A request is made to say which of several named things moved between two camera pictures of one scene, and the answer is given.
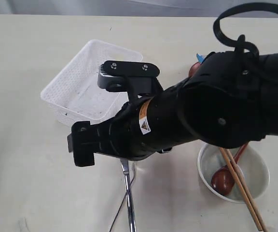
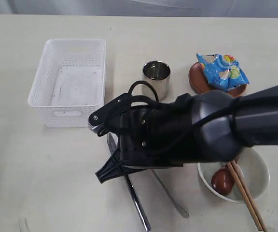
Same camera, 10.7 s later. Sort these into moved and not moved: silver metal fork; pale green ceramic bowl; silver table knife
Moved: silver table knife; silver metal fork
Not moved: pale green ceramic bowl
